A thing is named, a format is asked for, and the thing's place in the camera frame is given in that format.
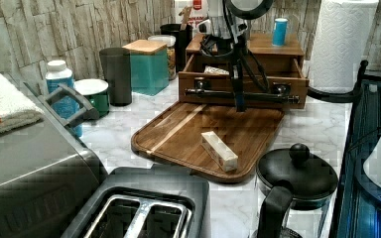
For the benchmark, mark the glass french press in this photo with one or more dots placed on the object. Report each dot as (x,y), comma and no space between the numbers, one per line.
(292,178)

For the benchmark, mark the teal canister bamboo lid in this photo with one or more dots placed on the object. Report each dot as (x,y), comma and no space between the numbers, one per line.
(149,66)

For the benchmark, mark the striped folded towel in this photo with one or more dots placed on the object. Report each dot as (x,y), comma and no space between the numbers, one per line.
(16,109)

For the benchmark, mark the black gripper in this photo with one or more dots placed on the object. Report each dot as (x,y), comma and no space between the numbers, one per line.
(231,53)

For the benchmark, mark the black paper towel holder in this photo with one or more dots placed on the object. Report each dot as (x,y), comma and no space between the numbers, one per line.
(342,94)

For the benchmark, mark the blue white-capped bottle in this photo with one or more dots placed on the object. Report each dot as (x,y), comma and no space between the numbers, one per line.
(59,74)

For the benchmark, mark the paper towel roll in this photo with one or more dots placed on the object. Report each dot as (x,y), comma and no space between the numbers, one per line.
(343,27)

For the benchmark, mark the wooden drawer cabinet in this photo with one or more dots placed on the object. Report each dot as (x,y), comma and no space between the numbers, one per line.
(260,44)

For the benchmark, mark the silver toaster oven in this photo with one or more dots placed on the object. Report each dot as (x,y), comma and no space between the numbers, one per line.
(46,173)

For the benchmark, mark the snack bag in drawer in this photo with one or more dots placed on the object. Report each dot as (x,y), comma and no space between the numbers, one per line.
(215,70)

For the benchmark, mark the wooden drawer with handle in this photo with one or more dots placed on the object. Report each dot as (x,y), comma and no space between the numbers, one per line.
(271,81)

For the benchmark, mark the dark grey tumbler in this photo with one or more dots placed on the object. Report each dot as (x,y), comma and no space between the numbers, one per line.
(116,67)

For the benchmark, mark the wooden butter block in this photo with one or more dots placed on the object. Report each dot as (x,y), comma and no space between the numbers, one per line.
(219,151)

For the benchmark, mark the black utensil holder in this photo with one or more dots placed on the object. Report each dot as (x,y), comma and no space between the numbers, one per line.
(183,38)

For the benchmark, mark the wooden cutting board tray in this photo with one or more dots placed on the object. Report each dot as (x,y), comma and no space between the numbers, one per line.
(175,137)

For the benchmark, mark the wooden spatula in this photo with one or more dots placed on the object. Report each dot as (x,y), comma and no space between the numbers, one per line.
(185,13)

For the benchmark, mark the black two-slot toaster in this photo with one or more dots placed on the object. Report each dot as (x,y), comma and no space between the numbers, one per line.
(159,202)

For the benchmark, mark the blue cylindrical container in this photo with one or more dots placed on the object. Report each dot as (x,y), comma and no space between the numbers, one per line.
(280,31)

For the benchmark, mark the glass jar white lid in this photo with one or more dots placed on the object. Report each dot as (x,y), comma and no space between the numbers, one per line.
(171,52)

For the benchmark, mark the green canister white lid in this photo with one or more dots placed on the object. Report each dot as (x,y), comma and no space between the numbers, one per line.
(96,91)

